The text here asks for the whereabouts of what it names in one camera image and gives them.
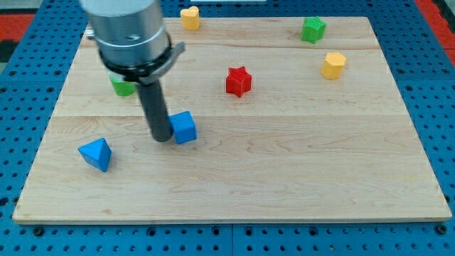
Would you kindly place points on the blue cube block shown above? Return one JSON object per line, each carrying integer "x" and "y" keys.
{"x": 184, "y": 127}

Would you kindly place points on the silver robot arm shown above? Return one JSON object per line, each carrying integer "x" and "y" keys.
{"x": 132, "y": 39}

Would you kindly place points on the light wooden board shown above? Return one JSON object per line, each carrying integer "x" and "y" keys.
{"x": 296, "y": 148}

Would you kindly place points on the red star block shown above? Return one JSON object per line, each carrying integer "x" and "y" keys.
{"x": 238, "y": 81}

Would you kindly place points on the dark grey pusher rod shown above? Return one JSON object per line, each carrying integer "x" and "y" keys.
{"x": 154, "y": 106}

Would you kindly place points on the green cylinder block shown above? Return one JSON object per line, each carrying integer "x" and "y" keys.
{"x": 122, "y": 88}

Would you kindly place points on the yellow heart block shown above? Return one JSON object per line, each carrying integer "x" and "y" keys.
{"x": 190, "y": 18}

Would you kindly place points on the yellow hexagon block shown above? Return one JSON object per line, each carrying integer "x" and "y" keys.
{"x": 333, "y": 65}

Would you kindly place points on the green star block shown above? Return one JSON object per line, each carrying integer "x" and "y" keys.
{"x": 313, "y": 29}

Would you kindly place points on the blue triangular prism block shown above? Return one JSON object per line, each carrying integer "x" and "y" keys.
{"x": 97, "y": 154}

